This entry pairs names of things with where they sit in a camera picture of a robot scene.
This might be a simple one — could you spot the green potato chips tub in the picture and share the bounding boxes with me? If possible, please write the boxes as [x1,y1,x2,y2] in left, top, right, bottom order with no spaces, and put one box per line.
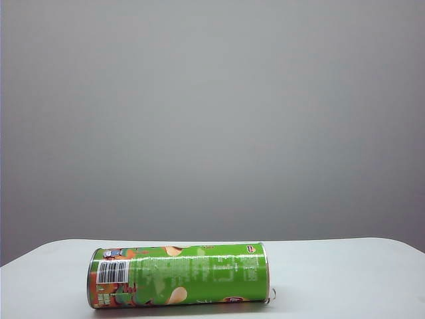
[86,242,270,300]

